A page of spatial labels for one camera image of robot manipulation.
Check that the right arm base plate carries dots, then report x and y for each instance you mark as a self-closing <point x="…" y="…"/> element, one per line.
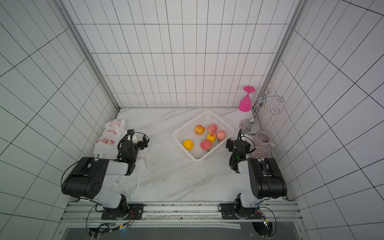
<point x="231" y="210"/>

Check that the pink wine glass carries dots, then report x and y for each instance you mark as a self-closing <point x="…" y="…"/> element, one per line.
<point x="246" y="102"/>

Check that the aluminium mounting rail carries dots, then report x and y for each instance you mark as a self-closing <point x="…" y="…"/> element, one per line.
<point x="182" y="212"/>

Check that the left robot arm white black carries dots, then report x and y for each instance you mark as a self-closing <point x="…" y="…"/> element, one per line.
<point x="87" y="179"/>

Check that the red peach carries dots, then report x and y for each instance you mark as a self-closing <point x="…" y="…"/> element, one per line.
<point x="206" y="145"/>

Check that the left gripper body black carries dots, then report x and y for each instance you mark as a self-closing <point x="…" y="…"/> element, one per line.
<point x="130" y="137"/>

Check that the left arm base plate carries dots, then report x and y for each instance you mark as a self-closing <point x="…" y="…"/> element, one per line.
<point x="135" y="210"/>

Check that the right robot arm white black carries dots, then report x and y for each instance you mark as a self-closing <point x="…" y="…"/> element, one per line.
<point x="266" y="179"/>

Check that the stack of printed plastic bags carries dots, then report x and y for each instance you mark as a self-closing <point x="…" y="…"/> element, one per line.
<point x="106" y="146"/>

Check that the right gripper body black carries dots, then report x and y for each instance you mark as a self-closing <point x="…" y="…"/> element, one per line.
<point x="233" y="144"/>

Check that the yellow-red peach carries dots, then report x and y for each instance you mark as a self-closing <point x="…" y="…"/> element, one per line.
<point x="199" y="130"/>

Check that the white basket perforated plastic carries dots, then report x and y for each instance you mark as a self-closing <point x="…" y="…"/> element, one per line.
<point x="186" y="132"/>

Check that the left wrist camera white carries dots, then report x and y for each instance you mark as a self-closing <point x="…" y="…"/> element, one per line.
<point x="140" y="140"/>

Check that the yellow-pink peach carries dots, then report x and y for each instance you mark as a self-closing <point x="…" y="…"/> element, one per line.
<point x="211" y="136"/>

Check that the yellow fruit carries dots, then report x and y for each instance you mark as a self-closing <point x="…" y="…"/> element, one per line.
<point x="188" y="145"/>

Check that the white printed plastic bag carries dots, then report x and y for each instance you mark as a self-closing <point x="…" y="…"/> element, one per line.
<point x="130" y="183"/>

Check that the pale pink mug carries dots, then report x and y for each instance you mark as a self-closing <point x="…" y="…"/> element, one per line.
<point x="264" y="140"/>

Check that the pink peach top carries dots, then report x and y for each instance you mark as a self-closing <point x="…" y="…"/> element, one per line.
<point x="212" y="128"/>

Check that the metal glass rack stand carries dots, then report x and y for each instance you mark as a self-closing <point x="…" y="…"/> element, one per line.
<point x="251" y="126"/>

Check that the pink peach with leaf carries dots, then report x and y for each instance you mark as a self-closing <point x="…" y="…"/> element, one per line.
<point x="221" y="135"/>

